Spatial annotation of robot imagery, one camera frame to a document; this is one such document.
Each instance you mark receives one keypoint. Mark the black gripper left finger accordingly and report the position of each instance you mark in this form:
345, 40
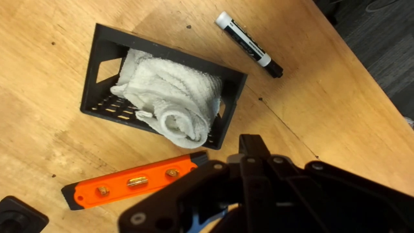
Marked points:
202, 194

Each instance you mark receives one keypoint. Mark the white towel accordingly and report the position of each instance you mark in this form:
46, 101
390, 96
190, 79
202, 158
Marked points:
172, 95

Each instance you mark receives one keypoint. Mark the orange torpedo level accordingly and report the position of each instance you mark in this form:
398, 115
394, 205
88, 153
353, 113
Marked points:
129, 183

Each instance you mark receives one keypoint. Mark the black pole stand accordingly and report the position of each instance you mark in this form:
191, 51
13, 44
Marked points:
19, 215

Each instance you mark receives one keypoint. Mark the black Expo marker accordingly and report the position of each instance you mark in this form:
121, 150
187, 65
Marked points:
247, 43

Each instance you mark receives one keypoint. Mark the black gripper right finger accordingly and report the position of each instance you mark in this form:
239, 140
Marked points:
323, 198

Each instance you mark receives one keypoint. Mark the black perforated holder box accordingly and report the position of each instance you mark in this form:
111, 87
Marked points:
107, 43

